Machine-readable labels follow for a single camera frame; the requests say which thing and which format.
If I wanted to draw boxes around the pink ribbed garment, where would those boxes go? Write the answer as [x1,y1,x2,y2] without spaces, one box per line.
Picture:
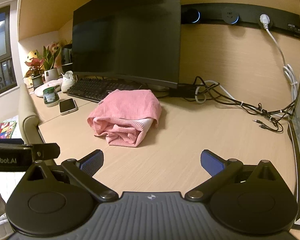
[87,89,162,147]

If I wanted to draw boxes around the window with dark frame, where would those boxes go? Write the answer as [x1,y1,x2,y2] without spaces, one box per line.
[0,5,18,100]

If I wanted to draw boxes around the black audio jack cable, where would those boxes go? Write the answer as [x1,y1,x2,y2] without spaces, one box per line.
[252,119,284,133]

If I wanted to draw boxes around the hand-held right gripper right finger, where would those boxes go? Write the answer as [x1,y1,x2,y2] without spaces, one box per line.
[184,149,279,202]

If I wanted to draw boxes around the white sneaker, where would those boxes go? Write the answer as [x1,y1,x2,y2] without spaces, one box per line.
[61,71,76,93]

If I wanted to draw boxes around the black computer monitor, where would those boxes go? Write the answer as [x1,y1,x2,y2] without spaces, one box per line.
[72,0,182,92]

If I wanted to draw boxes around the black wall power track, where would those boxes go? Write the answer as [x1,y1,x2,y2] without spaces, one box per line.
[181,4,300,39]

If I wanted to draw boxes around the round socket with blue ring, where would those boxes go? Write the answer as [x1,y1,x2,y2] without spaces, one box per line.
[185,9,201,25]
[221,8,240,25]

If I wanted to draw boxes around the red leaf plant in pot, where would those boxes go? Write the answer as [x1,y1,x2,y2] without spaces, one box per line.
[23,57,45,90]

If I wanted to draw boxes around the smartphone in white case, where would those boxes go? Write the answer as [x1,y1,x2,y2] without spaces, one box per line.
[59,98,77,116]

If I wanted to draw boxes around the black keyboard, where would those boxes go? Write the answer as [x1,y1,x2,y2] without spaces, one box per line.
[66,77,144,103]

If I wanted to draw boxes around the green plant in white pot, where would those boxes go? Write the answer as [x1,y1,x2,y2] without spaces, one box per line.
[41,42,62,83]

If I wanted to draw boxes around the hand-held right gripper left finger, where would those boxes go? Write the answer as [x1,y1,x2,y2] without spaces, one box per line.
[22,149,118,202]

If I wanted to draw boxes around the white plush slipper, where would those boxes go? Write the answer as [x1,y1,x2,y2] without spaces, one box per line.
[34,78,64,98]

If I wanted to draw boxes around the white power plug cable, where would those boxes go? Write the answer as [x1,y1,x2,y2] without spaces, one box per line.
[259,14,299,120]

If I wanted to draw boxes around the colourful patterned mat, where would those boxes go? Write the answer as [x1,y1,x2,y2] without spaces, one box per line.
[0,121,17,139]

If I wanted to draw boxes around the white looped cable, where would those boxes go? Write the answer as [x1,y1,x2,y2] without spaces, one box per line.
[195,80,238,104]

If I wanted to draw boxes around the black cable bundle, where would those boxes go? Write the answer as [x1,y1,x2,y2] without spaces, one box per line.
[194,76,297,124]

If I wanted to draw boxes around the yellow toy figure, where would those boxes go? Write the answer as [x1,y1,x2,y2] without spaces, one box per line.
[24,50,40,68]

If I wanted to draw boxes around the green lidded jar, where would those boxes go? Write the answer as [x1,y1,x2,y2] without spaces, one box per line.
[43,86,60,107]

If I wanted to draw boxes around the beige chair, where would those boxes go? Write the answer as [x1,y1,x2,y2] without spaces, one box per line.
[18,83,47,145]

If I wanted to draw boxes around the black adapter box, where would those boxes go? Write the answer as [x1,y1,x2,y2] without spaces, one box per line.
[169,83,198,98]

